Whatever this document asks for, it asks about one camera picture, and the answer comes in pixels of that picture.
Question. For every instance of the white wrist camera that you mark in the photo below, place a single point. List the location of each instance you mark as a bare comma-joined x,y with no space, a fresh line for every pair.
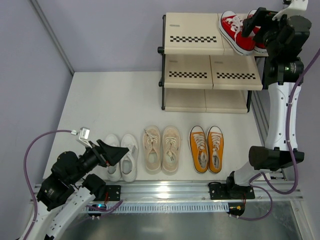
83,136
295,8

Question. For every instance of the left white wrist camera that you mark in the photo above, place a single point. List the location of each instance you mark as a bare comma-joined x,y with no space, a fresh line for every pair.
83,136

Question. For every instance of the red canvas sneaker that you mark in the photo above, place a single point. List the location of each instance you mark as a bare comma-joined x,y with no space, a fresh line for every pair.
259,47
231,26

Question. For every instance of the white sneaker right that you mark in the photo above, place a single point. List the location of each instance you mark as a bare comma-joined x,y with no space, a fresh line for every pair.
128,164

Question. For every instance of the slotted cable duct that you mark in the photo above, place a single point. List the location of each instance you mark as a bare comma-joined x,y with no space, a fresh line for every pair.
172,207

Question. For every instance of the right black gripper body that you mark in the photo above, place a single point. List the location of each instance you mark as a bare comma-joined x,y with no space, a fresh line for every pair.
261,31

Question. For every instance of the beige lace sneaker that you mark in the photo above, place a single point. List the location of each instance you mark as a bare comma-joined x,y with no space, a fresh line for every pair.
171,145
151,141

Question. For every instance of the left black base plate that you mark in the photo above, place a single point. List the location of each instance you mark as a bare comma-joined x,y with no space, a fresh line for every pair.
111,193

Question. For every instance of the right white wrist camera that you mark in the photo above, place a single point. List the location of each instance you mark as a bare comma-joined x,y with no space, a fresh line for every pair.
295,8

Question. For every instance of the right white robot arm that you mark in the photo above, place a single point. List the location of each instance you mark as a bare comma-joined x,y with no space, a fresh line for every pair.
283,74

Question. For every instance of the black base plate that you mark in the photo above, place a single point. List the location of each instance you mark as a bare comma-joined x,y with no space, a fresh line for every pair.
220,191
111,193

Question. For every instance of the beige three-tier shoe shelf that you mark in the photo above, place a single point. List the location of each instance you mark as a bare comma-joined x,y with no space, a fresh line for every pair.
200,72

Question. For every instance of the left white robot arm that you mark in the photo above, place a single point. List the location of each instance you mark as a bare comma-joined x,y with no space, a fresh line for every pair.
69,188

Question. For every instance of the aluminium mounting rail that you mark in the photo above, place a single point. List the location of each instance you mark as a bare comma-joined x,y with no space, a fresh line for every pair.
192,191

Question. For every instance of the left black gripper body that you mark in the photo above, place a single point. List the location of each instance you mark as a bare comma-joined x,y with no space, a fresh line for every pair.
102,157

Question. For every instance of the orange canvas sneaker left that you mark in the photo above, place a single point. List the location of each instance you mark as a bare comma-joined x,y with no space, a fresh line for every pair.
199,149

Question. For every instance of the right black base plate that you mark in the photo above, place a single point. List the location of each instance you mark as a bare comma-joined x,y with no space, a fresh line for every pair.
220,191

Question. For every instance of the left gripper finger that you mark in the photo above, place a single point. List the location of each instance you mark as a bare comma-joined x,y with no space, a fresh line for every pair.
114,156
104,148

